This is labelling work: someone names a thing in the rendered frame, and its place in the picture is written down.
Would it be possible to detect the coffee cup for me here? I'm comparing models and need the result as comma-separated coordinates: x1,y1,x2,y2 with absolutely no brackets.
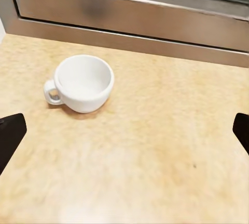
44,55,115,113

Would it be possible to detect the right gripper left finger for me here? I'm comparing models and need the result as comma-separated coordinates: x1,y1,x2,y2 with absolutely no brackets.
0,113,27,175

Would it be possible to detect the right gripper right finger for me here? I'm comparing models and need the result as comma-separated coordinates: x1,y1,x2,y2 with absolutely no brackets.
232,113,249,155

